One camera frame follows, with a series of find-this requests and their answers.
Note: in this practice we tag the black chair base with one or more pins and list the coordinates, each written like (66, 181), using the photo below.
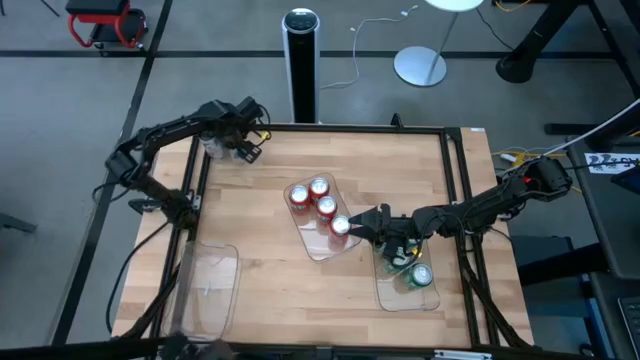
(15, 222)

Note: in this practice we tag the dark desk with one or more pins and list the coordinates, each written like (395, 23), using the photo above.
(610, 225)

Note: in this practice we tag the black keyboard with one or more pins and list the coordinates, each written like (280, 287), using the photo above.
(631, 320)

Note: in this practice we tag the black table frame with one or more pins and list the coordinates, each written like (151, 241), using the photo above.
(350, 128)

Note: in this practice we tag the clear plastic bin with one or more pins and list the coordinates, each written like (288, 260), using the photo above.
(320, 245)
(405, 297)
(205, 315)

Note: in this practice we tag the red Fanta strawberry can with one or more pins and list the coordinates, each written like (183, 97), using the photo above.
(340, 225)
(319, 186)
(326, 205)
(299, 194)

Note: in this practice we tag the green Sprite can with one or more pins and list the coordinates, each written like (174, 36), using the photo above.
(392, 267)
(421, 275)

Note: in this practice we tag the white printed paper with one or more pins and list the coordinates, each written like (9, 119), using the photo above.
(605, 162)

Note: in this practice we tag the red and black stool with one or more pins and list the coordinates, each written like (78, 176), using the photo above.
(107, 6)

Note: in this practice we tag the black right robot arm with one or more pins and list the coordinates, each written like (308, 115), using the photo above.
(500, 200)

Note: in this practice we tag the white Celsius can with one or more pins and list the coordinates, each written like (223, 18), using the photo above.
(215, 146)

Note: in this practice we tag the white label plate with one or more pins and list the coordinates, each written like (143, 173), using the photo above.
(462, 355)

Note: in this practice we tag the black tower fan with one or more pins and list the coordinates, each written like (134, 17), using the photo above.
(301, 75)

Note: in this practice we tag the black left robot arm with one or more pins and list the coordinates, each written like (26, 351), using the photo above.
(165, 127)

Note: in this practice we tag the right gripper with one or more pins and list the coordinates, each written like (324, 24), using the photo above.
(400, 227)

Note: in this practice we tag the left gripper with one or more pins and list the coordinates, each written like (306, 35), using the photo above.
(245, 120)

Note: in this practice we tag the black stand leg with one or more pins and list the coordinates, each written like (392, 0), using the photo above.
(520, 67)

